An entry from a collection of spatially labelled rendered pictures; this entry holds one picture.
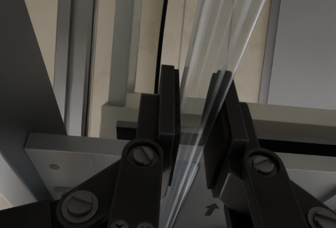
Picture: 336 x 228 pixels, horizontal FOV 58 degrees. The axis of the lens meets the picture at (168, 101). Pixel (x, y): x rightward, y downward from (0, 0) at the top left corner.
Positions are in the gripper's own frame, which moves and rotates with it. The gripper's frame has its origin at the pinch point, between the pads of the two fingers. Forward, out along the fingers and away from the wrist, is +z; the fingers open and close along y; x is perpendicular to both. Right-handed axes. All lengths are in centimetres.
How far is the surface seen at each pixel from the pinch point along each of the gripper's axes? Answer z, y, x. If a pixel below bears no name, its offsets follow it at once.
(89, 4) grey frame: 27.5, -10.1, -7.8
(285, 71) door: 206, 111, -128
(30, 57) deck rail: 4.9, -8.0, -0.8
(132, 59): 58, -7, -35
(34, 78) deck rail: 4.8, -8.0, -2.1
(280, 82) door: 201, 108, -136
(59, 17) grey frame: 26.5, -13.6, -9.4
